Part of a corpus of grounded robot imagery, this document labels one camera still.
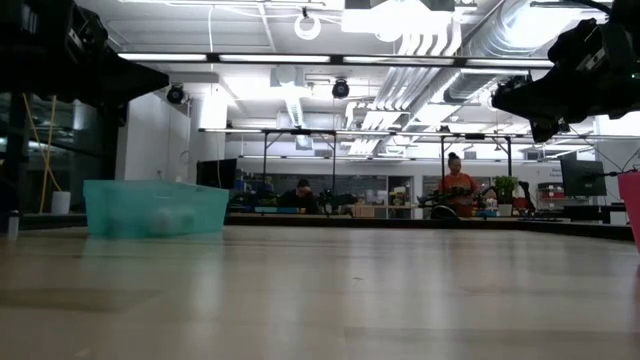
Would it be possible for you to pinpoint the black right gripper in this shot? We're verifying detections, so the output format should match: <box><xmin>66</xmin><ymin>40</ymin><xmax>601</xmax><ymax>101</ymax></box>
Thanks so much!
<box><xmin>492</xmin><ymin>17</ymin><xmax>616</xmax><ymax>144</ymax></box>

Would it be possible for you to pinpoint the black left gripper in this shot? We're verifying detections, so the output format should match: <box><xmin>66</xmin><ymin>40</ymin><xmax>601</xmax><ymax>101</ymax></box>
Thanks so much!
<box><xmin>29</xmin><ymin>0</ymin><xmax>170</xmax><ymax>126</ymax></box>

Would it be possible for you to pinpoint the teal translucent plastic bin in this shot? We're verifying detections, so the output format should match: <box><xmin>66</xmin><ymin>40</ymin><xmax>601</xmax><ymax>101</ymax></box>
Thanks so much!
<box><xmin>82</xmin><ymin>179</ymin><xmax>231</xmax><ymax>239</ymax></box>

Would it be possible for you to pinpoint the red translucent plastic bin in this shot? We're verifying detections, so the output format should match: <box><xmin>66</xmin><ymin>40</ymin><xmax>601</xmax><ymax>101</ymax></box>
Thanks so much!
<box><xmin>616</xmin><ymin>169</ymin><xmax>640</xmax><ymax>254</ymax></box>

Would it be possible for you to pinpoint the green leafy plant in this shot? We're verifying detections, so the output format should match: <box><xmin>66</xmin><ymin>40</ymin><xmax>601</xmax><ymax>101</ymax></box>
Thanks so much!
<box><xmin>493</xmin><ymin>174</ymin><xmax>520</xmax><ymax>201</ymax></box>

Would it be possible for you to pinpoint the black computer monitor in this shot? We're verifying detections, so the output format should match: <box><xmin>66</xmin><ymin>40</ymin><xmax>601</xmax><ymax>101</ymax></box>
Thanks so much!
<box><xmin>195</xmin><ymin>158</ymin><xmax>239</xmax><ymax>190</ymax></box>
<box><xmin>559</xmin><ymin>158</ymin><xmax>608</xmax><ymax>198</ymax></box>

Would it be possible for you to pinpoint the white cylindrical container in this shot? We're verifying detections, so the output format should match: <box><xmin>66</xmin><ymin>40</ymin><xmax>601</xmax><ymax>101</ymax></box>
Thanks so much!
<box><xmin>50</xmin><ymin>191</ymin><xmax>72</xmax><ymax>216</ymax></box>

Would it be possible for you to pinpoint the cardboard box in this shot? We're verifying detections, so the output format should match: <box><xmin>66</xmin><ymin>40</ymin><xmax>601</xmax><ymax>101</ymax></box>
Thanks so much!
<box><xmin>352</xmin><ymin>203</ymin><xmax>389</xmax><ymax>219</ymax></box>

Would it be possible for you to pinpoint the black workstation frame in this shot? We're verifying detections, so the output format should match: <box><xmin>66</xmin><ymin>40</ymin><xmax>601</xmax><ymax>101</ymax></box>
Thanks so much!
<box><xmin>261</xmin><ymin>128</ymin><xmax>337</xmax><ymax>211</ymax></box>
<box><xmin>439</xmin><ymin>132</ymin><xmax>514</xmax><ymax>201</ymax></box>

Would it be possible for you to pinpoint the long yellow cable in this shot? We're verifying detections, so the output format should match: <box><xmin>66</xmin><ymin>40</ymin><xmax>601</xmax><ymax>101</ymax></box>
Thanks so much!
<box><xmin>22</xmin><ymin>94</ymin><xmax>64</xmax><ymax>194</ymax></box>

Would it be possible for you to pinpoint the short yellow cable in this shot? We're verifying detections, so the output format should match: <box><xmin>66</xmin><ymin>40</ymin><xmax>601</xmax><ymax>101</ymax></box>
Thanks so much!
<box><xmin>39</xmin><ymin>94</ymin><xmax>57</xmax><ymax>214</ymax></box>

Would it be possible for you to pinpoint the white ring light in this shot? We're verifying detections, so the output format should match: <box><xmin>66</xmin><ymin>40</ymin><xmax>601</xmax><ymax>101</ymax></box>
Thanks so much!
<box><xmin>293</xmin><ymin>12</ymin><xmax>323</xmax><ymax>42</ymax></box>

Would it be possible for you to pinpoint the black aluminium table frame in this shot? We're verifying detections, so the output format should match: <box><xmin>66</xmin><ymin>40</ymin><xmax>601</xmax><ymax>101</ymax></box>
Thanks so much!
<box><xmin>0</xmin><ymin>212</ymin><xmax>635</xmax><ymax>242</ymax></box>

